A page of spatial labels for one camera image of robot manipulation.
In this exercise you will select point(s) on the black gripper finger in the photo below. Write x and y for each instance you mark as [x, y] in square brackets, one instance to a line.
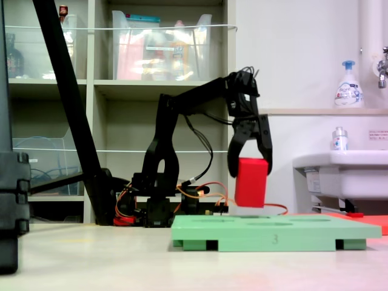
[235, 154]
[266, 145]

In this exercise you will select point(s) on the red square block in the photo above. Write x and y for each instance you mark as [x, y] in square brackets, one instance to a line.
[251, 185]

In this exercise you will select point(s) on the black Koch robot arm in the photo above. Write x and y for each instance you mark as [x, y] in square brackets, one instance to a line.
[165, 136]

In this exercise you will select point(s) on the small circuit board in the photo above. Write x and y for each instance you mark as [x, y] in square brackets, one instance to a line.
[218, 212]

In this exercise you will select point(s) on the black table clamp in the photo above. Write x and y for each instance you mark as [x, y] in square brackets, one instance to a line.
[191, 203]

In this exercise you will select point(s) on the small clear sanitizer bottle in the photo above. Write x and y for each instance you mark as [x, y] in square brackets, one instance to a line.
[339, 141]

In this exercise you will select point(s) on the green board with holes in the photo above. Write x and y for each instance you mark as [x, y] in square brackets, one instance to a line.
[272, 233]

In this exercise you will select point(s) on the white sink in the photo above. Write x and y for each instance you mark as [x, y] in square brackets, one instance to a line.
[348, 175]

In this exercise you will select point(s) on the white pump soap bottle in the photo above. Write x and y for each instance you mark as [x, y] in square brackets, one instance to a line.
[348, 91]

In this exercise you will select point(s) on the pink capped bottle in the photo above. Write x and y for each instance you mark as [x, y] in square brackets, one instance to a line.
[179, 51]

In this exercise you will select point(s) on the large clear plastic bin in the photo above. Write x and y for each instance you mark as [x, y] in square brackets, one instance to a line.
[160, 54]

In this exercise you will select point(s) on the small red piece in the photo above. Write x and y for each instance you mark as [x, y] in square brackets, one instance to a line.
[355, 215]

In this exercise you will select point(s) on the beige shelf unit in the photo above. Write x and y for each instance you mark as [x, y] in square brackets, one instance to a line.
[127, 86]

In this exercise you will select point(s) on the red flat mat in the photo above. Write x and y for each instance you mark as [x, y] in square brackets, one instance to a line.
[376, 222]

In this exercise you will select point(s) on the pink folder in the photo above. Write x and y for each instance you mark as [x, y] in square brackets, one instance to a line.
[128, 60]

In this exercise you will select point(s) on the chrome faucet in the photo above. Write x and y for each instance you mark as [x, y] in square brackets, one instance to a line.
[382, 72]

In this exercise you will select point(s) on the small brown bottle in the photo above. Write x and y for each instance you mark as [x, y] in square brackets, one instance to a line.
[63, 12]

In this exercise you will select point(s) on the clear plastic container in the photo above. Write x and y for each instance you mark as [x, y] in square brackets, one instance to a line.
[30, 51]

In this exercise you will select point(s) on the dark glass bottle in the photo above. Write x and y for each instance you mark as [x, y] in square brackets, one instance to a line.
[13, 60]

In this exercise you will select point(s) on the red printed wall notice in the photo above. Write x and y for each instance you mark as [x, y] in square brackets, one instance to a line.
[379, 135]

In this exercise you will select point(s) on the dark grey post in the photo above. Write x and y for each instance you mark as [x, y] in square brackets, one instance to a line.
[5, 75]

